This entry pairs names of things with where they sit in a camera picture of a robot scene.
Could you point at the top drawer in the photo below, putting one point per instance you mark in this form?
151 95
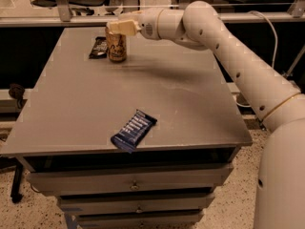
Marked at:
129 180

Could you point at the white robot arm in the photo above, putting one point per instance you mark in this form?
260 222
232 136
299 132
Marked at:
280 193

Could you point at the metal railing frame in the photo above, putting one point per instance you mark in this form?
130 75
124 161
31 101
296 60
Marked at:
23 13

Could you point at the drawer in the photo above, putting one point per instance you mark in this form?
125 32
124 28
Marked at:
136 204
129 180
134 220

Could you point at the middle drawer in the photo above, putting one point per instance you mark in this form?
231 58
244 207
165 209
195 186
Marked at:
136 204

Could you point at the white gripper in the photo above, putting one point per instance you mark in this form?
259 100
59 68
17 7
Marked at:
149 23

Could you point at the black rxbar chocolate bar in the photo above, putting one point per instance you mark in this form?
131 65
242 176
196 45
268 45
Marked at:
99 49

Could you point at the blue snack bar wrapper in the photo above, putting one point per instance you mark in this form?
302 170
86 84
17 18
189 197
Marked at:
132 133

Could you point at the bottom drawer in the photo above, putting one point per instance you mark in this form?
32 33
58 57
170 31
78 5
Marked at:
134 220

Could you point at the orange soda can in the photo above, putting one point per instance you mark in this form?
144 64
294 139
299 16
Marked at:
117 47

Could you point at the grey drawer cabinet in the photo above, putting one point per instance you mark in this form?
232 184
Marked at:
78 104

